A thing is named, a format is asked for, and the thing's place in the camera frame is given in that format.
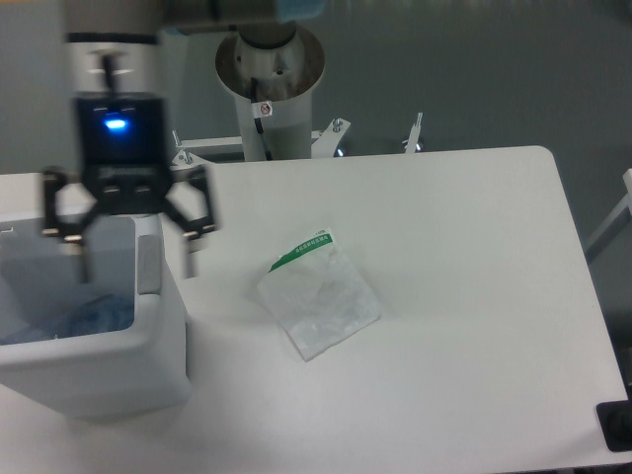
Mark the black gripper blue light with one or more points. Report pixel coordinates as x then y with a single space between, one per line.
121 128

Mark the clear crushed plastic bottle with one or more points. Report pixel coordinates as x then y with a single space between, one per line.
109 313

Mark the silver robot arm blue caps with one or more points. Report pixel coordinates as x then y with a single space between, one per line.
133 28

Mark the white plastic trash can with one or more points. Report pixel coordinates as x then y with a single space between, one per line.
141 368

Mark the clear wrapper green stripe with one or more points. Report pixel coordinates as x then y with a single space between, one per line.
317 295

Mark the levelling foot bolt right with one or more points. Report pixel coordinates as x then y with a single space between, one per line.
413 142

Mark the black clamp at table corner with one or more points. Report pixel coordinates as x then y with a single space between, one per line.
615 421

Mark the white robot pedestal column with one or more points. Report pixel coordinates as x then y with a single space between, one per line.
271 70

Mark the white pedestal base frame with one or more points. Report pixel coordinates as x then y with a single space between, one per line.
325 143

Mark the white frame at right edge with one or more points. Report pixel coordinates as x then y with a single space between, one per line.
617 219

